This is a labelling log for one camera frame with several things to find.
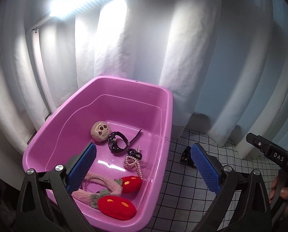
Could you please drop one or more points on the pink plastic basin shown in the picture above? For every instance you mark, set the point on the pink plastic basin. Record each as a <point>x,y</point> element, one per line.
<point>134,106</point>

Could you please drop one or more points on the pink strawberry plush headband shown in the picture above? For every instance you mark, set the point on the pink strawberry plush headband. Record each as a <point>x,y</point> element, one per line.
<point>117,205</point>

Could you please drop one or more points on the white black checkered sheet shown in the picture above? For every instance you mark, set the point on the white black checkered sheet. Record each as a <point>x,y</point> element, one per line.
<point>180,191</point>

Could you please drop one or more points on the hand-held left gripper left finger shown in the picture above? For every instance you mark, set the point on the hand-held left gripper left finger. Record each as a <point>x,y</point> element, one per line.
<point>82,166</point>

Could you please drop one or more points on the white curtain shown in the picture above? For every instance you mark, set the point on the white curtain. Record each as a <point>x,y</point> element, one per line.
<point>124,41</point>

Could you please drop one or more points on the black printed ribbon bow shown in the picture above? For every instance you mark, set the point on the black printed ribbon bow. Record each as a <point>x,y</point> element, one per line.
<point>186,156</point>

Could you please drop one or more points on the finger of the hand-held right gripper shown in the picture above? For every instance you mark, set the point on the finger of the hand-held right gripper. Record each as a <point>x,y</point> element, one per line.
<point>276,156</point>

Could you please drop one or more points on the black wrist watch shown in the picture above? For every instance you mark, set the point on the black wrist watch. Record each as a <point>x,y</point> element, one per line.
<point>115,142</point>

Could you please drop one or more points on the round plush face toy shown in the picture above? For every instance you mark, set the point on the round plush face toy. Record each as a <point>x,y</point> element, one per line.
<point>100,130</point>

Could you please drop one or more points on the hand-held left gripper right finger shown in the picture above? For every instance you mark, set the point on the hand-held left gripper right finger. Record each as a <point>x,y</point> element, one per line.
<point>205,168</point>

